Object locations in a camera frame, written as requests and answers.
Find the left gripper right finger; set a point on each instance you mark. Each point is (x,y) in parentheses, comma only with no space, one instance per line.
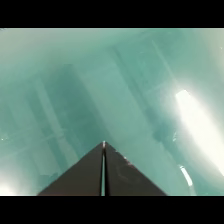
(128,178)

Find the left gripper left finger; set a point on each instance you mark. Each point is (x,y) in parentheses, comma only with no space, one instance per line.
(83,178)

